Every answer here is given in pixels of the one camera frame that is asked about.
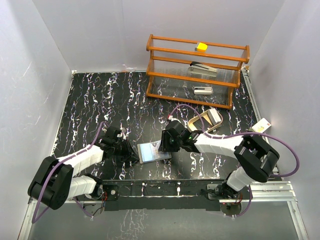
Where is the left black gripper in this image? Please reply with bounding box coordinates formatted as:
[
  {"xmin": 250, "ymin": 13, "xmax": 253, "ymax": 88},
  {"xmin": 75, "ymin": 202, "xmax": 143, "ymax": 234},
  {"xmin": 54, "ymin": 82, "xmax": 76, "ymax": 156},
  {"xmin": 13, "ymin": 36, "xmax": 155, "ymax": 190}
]
[{"xmin": 112, "ymin": 137, "xmax": 140, "ymax": 163}]

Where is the grey card holder wallet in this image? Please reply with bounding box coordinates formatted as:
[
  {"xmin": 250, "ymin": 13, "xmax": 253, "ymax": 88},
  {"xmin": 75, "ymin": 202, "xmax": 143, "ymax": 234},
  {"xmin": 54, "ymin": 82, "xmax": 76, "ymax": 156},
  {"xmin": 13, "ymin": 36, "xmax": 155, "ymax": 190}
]
[{"xmin": 137, "ymin": 140, "xmax": 172, "ymax": 164}]

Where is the white VIP card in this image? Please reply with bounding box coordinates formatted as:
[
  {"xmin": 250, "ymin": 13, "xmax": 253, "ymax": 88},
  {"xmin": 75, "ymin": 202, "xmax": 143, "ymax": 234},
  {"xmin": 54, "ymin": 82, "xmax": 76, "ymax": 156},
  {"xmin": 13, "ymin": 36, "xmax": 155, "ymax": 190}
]
[{"xmin": 150, "ymin": 140, "xmax": 163, "ymax": 160}]

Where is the oval wooden tray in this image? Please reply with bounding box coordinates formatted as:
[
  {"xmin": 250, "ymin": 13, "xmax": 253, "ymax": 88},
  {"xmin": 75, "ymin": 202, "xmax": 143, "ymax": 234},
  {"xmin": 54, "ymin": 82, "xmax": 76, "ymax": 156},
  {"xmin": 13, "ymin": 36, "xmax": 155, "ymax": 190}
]
[{"xmin": 187, "ymin": 108, "xmax": 223, "ymax": 133}]

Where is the stack of cards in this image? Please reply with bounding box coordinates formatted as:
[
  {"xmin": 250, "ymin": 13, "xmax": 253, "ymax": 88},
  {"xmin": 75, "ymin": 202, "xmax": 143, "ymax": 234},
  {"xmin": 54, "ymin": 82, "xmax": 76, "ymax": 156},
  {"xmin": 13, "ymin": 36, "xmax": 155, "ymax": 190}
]
[{"xmin": 207, "ymin": 108, "xmax": 222, "ymax": 126}]

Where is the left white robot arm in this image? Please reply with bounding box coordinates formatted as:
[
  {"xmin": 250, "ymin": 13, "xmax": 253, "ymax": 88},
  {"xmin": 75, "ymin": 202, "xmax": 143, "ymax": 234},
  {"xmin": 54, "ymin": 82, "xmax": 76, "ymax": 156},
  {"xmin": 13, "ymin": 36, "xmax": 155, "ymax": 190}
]
[{"xmin": 27, "ymin": 126, "xmax": 139, "ymax": 210}]

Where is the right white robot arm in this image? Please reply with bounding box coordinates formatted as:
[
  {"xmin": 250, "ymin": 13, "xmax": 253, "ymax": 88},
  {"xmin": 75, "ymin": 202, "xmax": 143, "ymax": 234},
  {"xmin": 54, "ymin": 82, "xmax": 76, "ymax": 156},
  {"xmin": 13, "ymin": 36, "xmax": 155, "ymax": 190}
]
[{"xmin": 159, "ymin": 120, "xmax": 280, "ymax": 199}]

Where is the white card box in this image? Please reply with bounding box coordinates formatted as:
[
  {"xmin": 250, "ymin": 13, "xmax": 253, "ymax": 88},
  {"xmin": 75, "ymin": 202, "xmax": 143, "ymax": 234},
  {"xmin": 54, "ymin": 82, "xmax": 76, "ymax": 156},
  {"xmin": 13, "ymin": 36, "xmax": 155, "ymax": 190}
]
[{"xmin": 250, "ymin": 118, "xmax": 272, "ymax": 133}]

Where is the small white stapler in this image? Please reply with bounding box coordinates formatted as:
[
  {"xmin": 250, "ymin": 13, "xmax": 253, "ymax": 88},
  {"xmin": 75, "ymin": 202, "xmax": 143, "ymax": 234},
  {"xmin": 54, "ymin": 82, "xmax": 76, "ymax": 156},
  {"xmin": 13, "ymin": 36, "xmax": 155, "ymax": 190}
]
[{"xmin": 194, "ymin": 86, "xmax": 213, "ymax": 95}]

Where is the orange wooden shelf rack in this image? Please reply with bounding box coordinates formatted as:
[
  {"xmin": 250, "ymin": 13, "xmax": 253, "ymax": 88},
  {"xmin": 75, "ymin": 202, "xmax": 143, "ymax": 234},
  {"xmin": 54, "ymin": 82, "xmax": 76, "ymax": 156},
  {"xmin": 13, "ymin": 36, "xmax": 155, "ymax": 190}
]
[{"xmin": 146, "ymin": 34, "xmax": 250, "ymax": 109}]

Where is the grey black stapler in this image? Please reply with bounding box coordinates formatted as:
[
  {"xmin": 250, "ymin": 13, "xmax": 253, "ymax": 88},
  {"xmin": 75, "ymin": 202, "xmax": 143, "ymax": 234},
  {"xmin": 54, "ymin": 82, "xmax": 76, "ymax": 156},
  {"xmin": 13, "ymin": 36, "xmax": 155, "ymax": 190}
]
[{"xmin": 188, "ymin": 61, "xmax": 218, "ymax": 78}]

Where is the yellow white block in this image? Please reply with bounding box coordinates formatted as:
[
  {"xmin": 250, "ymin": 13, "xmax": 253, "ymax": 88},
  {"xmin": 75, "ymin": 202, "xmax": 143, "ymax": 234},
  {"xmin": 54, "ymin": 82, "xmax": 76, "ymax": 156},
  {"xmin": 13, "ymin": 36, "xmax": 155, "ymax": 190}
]
[{"xmin": 194, "ymin": 42, "xmax": 208, "ymax": 53}]

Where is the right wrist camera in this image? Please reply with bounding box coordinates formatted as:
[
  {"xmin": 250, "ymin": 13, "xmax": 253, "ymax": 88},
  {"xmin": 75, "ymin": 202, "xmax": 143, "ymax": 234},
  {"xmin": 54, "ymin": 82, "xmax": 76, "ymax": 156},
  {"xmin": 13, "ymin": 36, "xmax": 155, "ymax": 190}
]
[{"xmin": 167, "ymin": 115, "xmax": 177, "ymax": 122}]

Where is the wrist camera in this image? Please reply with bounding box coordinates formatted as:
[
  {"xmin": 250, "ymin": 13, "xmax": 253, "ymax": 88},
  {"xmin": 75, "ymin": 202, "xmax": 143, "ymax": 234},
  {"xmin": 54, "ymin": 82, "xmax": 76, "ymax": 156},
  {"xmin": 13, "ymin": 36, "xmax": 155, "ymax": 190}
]
[
  {"xmin": 167, "ymin": 115, "xmax": 177, "ymax": 122},
  {"xmin": 120, "ymin": 127, "xmax": 128, "ymax": 139}
]

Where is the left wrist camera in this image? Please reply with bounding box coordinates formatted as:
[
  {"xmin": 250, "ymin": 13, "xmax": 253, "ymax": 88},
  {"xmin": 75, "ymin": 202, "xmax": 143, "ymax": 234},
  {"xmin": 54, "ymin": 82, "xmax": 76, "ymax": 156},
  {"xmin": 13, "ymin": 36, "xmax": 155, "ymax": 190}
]
[{"xmin": 120, "ymin": 127, "xmax": 128, "ymax": 139}]

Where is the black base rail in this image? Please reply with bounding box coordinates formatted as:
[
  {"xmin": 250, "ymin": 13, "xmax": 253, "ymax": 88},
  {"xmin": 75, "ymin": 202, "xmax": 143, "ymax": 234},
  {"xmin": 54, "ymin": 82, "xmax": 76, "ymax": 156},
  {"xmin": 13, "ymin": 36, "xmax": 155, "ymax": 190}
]
[{"xmin": 74, "ymin": 178, "xmax": 253, "ymax": 212}]

